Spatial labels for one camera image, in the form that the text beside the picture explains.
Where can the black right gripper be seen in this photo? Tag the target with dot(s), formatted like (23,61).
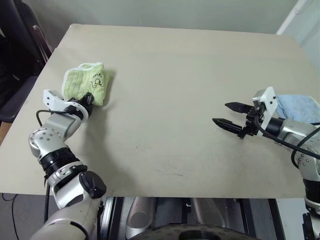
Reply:
(250,122)

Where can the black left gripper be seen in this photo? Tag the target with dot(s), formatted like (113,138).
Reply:
(75,103)

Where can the green towel with white trim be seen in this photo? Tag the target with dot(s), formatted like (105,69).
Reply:
(82,82)

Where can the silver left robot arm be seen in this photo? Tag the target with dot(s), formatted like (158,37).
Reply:
(62,160)

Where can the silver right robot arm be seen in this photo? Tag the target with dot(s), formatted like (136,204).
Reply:
(295,130)

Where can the light blue towel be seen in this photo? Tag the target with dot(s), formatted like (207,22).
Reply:
(297,107)

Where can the dark office chair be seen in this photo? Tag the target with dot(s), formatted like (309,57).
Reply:
(17,65)

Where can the silver robot torso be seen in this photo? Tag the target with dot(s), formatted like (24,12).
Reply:
(140,215)

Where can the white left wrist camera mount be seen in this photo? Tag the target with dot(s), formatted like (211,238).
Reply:
(53,100)

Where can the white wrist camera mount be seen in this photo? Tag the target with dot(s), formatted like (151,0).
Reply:
(53,100)
(269,101)

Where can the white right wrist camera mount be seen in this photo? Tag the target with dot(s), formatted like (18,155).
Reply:
(269,101)

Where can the white door frame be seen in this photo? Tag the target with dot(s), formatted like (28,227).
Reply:
(297,15)

